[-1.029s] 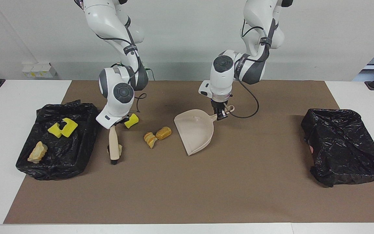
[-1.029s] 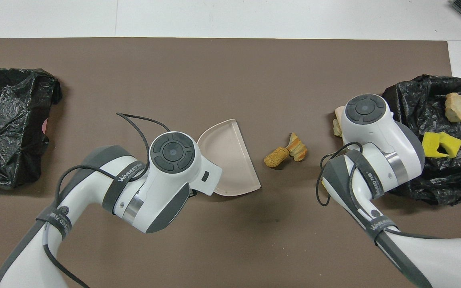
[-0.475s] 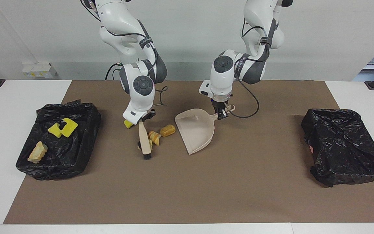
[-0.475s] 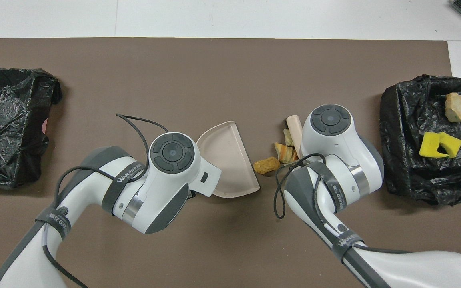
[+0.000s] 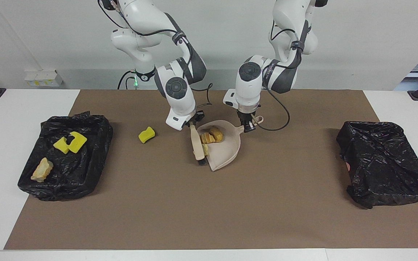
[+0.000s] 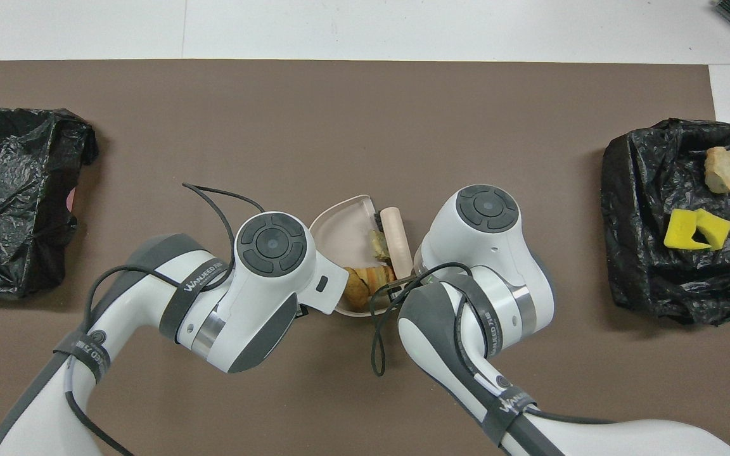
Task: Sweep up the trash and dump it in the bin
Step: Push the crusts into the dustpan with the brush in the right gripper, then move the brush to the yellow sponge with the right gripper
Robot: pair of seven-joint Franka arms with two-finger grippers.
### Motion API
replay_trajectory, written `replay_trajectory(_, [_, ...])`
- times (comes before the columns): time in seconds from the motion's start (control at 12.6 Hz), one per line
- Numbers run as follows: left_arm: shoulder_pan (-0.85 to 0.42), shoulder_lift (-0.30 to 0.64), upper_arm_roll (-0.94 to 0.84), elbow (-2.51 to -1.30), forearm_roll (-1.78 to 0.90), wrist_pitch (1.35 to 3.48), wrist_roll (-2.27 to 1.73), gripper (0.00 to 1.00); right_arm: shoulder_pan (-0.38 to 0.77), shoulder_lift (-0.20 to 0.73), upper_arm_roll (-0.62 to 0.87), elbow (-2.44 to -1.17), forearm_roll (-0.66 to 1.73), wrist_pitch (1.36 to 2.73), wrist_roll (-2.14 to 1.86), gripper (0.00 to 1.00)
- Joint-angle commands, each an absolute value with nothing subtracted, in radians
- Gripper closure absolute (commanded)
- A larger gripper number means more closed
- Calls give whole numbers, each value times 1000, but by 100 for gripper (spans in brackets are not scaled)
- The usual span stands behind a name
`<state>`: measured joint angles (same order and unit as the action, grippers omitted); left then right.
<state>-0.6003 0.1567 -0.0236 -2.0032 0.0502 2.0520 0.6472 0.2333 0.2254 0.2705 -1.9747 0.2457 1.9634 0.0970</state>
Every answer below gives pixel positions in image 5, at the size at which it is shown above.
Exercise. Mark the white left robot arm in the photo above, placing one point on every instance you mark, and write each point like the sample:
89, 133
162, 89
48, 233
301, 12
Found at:
249, 90

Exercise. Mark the white power strip box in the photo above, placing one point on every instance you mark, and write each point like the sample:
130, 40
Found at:
44, 78

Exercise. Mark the orange striped croissant piece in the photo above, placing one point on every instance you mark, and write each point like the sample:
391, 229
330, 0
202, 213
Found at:
207, 138

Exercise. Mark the brown table mat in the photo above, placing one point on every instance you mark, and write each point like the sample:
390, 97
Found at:
194, 224

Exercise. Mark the pale bread chunk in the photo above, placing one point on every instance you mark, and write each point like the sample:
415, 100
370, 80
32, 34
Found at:
205, 149

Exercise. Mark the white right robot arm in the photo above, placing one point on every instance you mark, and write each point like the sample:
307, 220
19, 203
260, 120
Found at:
178, 101

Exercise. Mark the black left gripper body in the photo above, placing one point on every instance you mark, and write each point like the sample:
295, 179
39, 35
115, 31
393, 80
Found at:
246, 116

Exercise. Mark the striped croissant bread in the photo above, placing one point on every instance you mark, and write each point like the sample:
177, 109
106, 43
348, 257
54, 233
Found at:
42, 170

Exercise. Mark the black bag lined bin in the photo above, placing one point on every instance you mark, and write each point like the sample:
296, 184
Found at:
383, 163
74, 174

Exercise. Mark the beige hand brush black bristles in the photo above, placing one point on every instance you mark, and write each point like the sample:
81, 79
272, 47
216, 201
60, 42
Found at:
197, 145

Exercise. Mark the brown bread bun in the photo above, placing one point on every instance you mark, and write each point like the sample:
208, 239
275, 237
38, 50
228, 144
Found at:
217, 134

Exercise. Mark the beige plastic dustpan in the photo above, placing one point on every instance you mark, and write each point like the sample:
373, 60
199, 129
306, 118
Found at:
227, 152

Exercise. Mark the notched yellow sponge piece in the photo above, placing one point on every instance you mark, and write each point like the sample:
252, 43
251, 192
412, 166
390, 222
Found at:
78, 143

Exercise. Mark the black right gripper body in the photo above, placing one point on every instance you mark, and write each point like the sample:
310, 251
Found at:
196, 117

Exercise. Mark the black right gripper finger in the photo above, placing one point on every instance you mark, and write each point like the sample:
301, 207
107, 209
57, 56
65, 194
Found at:
190, 124

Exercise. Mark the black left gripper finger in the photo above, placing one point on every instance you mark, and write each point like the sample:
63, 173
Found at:
248, 127

